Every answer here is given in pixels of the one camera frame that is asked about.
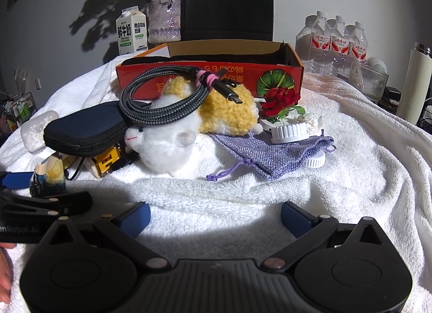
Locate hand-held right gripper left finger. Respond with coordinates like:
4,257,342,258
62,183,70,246
40,202,171,271

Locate large white jar lid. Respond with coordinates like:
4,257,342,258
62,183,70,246
271,123,310,143

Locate tangle of cables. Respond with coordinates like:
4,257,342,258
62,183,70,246
417,95,432,128

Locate small white jar lid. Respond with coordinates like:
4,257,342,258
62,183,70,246
302,151,326,168

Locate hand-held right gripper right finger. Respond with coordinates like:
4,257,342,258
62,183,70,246
261,201,394,271

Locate white round speaker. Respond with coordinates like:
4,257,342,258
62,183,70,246
366,57,389,74

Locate white yellow plush hamster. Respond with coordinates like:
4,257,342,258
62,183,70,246
124,77,264,177

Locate purple drawstring bag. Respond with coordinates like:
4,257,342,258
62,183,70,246
206,131,337,182

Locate pack of water bottles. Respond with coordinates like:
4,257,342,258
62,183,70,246
295,10,368,76

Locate red cardboard box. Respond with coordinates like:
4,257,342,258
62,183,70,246
115,40,305,106

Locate white beaded case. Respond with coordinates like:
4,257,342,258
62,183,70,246
20,111,59,152

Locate white thermos bottle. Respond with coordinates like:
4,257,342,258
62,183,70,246
396,42,432,125

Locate small blue lemon packet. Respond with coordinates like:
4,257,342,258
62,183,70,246
30,156,68,199

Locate small yellow black gadget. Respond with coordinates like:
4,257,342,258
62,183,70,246
91,144,124,179

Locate clear glass container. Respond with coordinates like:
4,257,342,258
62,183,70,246
349,60,389,99

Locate dark blue zip pouch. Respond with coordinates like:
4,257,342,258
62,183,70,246
43,102,130,158

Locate wire storage rack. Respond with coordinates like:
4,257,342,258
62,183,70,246
0,92,38,135

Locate braided black grey cable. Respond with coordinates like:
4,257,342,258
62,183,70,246
118,65,244,127

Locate person's left hand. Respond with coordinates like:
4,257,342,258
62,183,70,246
0,244,17,303

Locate black paper bag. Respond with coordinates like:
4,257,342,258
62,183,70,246
184,0,275,43

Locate white green milk carton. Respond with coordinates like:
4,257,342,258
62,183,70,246
116,7,149,55

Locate purple glass vase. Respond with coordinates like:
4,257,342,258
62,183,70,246
147,0,182,44

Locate red rose ornament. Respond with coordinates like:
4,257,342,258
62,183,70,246
258,85,321,133

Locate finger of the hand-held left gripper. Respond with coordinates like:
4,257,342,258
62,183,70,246
0,192,93,221
0,171,34,190

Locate white terry towel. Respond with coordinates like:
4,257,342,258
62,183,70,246
0,53,432,313

